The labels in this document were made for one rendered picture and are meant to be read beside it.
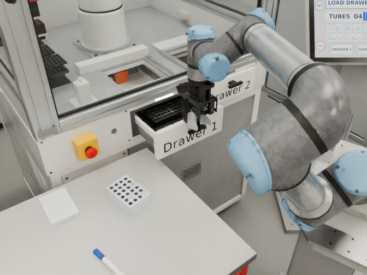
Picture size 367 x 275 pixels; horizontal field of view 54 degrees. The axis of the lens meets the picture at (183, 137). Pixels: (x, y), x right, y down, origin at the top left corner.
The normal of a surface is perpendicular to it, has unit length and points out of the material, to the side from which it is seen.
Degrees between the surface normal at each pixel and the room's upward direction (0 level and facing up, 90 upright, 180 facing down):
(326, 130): 68
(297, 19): 90
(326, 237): 0
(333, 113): 47
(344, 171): 38
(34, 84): 90
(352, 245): 0
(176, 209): 0
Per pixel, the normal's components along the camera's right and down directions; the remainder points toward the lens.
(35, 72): 0.59, 0.49
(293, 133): -0.26, -0.04
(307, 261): -0.55, 0.51
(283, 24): -0.80, 0.37
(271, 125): -0.51, -0.43
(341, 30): 0.00, -0.04
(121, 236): 0.00, -0.79
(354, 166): -0.28, -0.29
